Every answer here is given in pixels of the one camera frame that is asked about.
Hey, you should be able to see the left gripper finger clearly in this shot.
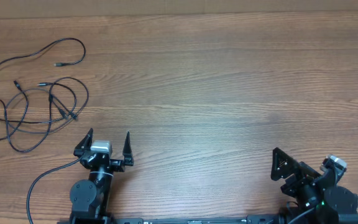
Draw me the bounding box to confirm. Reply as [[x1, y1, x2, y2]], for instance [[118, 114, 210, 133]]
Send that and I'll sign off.
[[73, 128, 93, 156], [122, 131, 134, 166]]

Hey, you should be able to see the black usb cable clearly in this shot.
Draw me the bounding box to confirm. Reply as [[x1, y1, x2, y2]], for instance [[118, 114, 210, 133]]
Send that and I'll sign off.
[[0, 37, 86, 153], [3, 77, 90, 135], [0, 80, 78, 143]]

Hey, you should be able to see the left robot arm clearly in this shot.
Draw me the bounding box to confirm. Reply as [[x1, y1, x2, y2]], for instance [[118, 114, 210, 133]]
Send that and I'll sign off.
[[69, 129, 134, 224]]

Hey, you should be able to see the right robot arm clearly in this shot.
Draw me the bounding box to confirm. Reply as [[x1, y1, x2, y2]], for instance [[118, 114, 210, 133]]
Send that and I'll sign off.
[[270, 147, 358, 224]]

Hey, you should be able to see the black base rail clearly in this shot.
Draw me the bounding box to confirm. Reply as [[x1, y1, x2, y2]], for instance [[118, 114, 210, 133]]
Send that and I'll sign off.
[[57, 213, 358, 224]]

